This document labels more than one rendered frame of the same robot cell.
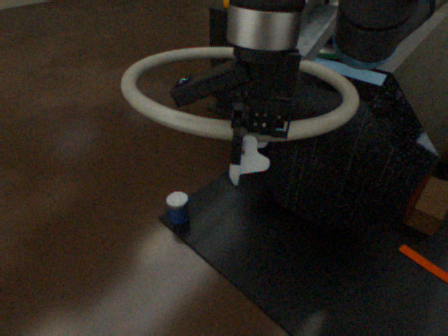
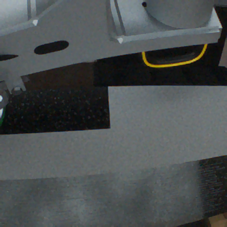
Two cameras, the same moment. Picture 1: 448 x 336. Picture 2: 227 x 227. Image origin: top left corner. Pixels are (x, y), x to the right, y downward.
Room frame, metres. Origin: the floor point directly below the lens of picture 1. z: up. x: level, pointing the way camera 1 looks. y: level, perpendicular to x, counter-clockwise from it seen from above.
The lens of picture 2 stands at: (1.11, -1.18, 2.19)
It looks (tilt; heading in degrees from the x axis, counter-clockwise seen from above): 67 degrees down; 51
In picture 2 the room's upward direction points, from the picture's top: 6 degrees counter-clockwise
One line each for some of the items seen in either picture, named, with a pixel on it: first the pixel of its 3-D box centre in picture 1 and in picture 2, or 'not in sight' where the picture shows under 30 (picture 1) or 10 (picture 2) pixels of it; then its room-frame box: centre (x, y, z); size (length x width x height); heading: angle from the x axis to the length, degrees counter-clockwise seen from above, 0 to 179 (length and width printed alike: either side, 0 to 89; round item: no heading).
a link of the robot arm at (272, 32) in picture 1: (263, 26); not in sight; (0.40, -0.05, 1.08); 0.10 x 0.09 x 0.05; 176
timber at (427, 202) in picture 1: (430, 204); not in sight; (1.05, -1.03, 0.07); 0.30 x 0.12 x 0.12; 139
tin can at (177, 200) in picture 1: (178, 208); not in sight; (1.02, 0.22, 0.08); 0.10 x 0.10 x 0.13
